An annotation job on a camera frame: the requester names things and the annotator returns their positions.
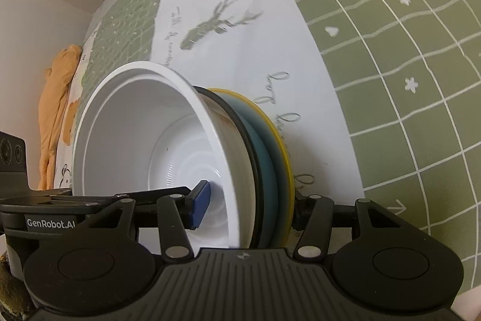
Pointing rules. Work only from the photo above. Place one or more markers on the orange cloth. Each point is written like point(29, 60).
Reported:
point(56, 106)

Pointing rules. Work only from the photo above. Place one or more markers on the green checkered deer bedspread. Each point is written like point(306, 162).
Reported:
point(394, 42)

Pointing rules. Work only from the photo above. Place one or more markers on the brown fuzzy item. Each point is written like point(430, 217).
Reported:
point(11, 279)

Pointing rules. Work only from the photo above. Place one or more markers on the white bowl with yellow rim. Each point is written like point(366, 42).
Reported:
point(283, 155)

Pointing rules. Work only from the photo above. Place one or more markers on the blue bowl with black rim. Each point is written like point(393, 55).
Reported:
point(268, 170)

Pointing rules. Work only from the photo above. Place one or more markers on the white plastic bowl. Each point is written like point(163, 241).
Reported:
point(127, 118)

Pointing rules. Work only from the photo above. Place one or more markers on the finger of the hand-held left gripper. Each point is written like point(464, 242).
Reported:
point(150, 193)

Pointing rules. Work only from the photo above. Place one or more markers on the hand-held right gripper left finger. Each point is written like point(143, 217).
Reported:
point(201, 204)

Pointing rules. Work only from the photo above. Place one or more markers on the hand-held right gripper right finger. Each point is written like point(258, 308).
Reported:
point(313, 223)

